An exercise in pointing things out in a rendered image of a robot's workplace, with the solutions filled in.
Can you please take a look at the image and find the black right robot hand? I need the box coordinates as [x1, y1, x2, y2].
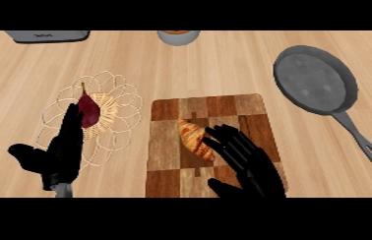
[201, 123, 288, 199]

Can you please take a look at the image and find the grey cup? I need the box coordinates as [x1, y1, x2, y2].
[155, 30, 202, 47]

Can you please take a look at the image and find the golden croissant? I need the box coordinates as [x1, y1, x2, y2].
[177, 118, 217, 163]

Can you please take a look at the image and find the grey frying pan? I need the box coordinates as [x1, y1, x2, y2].
[272, 44, 372, 163]

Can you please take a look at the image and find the pale wire basket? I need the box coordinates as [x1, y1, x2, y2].
[35, 70, 145, 171]

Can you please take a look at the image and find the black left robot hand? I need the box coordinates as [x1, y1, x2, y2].
[6, 102, 86, 192]

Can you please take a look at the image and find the checkered wooden cutting board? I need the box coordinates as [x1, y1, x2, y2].
[143, 92, 289, 199]

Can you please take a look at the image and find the grey toaster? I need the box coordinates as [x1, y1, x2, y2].
[4, 30, 92, 44]

